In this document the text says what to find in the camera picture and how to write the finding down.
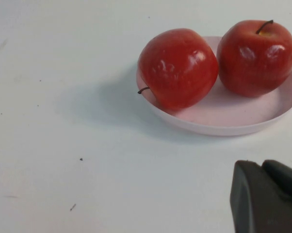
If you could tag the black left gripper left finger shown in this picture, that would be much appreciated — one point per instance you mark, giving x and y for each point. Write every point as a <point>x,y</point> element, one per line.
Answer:
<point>252,206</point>

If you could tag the pink round plate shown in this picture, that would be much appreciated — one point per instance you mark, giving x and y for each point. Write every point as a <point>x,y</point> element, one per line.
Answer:
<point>221,114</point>

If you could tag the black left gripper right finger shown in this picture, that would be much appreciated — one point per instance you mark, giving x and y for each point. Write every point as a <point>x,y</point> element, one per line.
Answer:
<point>286,184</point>

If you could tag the red plastic apple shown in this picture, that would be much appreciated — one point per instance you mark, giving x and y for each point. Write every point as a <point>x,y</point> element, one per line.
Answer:
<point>255,63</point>
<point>177,70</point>

